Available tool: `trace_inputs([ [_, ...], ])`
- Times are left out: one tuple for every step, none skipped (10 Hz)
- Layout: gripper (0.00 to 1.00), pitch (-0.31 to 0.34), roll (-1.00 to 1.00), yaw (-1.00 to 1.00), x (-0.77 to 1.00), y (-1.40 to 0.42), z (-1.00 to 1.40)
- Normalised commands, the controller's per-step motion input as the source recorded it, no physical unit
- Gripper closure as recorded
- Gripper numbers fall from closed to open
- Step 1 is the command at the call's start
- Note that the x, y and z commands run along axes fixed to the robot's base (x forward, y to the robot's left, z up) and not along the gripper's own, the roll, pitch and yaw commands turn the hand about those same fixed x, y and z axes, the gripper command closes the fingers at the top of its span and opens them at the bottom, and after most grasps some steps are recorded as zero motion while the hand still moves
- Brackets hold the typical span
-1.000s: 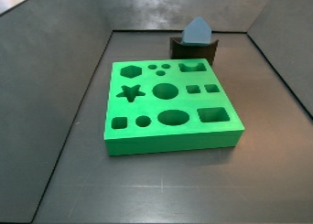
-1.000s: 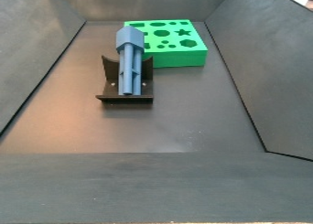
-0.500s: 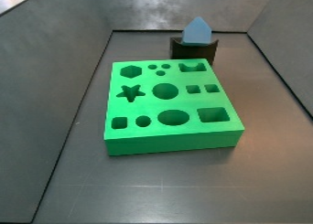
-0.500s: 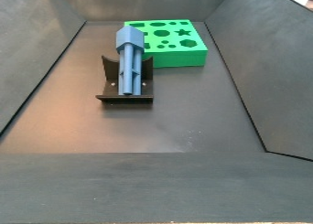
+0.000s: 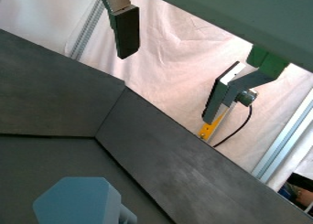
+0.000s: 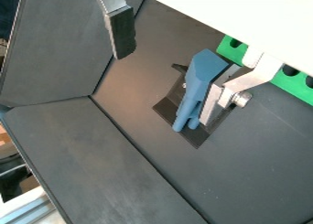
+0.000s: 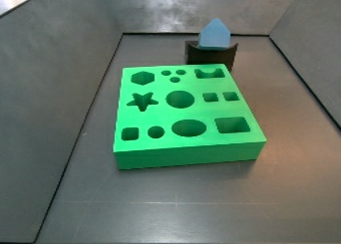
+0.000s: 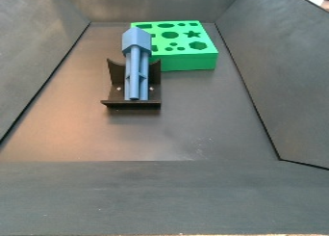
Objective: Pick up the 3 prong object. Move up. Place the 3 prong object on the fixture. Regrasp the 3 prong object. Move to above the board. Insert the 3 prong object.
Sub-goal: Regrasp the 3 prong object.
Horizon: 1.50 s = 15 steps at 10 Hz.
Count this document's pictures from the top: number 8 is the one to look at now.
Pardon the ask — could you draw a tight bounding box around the black curved fixture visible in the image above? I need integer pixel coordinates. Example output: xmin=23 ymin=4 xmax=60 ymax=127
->
xmin=100 ymin=59 xmax=163 ymax=110

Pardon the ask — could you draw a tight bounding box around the green foam shape board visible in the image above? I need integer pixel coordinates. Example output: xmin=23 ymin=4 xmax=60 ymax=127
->
xmin=131 ymin=20 xmax=219 ymax=71

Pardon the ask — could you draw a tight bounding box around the blue three prong object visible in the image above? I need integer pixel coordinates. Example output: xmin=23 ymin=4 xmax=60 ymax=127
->
xmin=123 ymin=27 xmax=152 ymax=99

